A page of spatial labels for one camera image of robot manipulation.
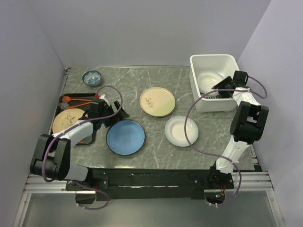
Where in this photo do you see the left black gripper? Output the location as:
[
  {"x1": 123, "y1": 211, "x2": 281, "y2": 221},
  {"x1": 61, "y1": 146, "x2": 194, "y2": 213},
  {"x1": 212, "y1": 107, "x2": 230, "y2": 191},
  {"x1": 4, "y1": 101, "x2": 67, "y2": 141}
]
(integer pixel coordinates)
[{"x1": 99, "y1": 101, "x2": 129, "y2": 127}]

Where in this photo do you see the white fluted deep plate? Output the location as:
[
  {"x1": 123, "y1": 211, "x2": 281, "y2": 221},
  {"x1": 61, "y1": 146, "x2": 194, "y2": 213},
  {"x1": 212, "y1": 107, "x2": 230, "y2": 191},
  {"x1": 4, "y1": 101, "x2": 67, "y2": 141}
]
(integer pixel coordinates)
[{"x1": 196, "y1": 71, "x2": 224, "y2": 94}]

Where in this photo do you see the white smooth deep plate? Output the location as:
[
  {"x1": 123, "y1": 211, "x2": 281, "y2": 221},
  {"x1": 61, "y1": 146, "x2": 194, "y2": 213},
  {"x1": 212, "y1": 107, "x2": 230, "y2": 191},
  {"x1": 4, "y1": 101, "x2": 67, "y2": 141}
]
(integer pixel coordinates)
[{"x1": 164, "y1": 115, "x2": 199, "y2": 147}]

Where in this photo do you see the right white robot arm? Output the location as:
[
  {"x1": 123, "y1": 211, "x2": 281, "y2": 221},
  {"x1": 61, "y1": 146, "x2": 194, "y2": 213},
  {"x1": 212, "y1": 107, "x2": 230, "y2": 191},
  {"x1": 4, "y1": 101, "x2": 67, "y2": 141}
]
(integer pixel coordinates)
[{"x1": 207, "y1": 70, "x2": 269, "y2": 188}]

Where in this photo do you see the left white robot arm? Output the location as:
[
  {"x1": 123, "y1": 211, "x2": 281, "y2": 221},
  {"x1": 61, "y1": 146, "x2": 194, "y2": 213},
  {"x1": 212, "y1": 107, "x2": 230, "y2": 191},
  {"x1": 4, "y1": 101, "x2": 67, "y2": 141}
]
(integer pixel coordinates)
[{"x1": 30, "y1": 99, "x2": 129, "y2": 190}]

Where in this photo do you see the white plastic bin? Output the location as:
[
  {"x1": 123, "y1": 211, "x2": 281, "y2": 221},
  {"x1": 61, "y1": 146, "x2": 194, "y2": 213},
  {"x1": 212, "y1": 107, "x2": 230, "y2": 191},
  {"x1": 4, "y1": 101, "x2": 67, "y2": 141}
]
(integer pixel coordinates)
[{"x1": 189, "y1": 54, "x2": 239, "y2": 113}]

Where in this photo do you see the blue plate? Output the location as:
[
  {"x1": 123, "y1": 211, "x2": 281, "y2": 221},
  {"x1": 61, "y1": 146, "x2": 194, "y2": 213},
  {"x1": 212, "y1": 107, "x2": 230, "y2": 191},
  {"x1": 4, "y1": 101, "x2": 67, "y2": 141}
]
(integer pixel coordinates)
[{"x1": 106, "y1": 120, "x2": 145, "y2": 156}]

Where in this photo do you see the orange chopstick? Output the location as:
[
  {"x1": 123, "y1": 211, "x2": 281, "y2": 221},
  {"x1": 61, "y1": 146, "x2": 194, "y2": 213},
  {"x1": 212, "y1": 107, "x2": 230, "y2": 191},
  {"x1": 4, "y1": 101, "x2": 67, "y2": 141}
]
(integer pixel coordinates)
[{"x1": 68, "y1": 102, "x2": 91, "y2": 109}]

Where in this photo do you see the cream plate with twig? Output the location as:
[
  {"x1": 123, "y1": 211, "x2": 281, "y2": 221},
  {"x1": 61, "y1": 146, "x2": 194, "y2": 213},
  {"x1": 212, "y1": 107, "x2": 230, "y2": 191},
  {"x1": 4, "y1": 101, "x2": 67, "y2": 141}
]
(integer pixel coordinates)
[{"x1": 139, "y1": 87, "x2": 176, "y2": 117}]

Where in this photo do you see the black tray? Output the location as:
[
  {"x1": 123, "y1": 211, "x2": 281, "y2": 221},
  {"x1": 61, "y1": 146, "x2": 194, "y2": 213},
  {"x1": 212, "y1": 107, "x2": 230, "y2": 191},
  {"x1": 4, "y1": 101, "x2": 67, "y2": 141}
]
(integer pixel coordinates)
[{"x1": 56, "y1": 93, "x2": 96, "y2": 146}]

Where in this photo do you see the blue white porcelain bowl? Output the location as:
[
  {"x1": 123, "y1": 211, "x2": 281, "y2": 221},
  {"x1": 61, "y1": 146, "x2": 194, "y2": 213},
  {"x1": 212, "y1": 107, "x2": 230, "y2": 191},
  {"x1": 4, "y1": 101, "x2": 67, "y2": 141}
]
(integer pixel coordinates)
[{"x1": 82, "y1": 70, "x2": 102, "y2": 87}]

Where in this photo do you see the cream plate with bird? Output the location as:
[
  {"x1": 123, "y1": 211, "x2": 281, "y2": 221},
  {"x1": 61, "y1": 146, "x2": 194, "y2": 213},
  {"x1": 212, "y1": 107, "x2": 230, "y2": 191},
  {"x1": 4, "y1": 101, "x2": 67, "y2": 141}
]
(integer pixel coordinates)
[{"x1": 52, "y1": 108, "x2": 85, "y2": 134}]

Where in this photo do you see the orange spoon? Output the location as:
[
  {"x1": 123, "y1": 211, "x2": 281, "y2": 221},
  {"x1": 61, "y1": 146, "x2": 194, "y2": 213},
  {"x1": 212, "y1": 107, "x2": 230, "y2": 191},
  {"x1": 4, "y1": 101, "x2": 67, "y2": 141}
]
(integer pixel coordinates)
[{"x1": 62, "y1": 96, "x2": 92, "y2": 102}]

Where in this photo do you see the clear plastic cup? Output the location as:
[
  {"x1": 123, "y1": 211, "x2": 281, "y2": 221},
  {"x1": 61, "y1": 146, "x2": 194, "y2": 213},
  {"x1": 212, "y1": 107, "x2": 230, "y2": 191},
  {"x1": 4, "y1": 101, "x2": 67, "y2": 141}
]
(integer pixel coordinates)
[{"x1": 57, "y1": 101, "x2": 70, "y2": 110}]

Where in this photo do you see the black base beam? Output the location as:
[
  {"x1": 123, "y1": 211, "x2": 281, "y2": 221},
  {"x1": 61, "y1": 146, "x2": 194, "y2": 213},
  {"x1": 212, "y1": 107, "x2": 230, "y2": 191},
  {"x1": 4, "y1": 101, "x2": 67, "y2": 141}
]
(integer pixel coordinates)
[{"x1": 65, "y1": 166, "x2": 263, "y2": 201}]

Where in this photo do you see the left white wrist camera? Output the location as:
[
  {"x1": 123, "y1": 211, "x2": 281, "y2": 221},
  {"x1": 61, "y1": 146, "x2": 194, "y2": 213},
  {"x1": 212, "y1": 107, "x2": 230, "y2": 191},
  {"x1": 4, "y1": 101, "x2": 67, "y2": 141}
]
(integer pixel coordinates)
[{"x1": 95, "y1": 93, "x2": 109, "y2": 105}]

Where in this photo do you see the aluminium rail frame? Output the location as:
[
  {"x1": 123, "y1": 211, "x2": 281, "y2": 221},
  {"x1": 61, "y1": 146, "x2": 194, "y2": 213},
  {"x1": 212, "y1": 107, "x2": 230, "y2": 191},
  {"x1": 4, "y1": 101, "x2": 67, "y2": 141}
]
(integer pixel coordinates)
[{"x1": 13, "y1": 175, "x2": 81, "y2": 227}]

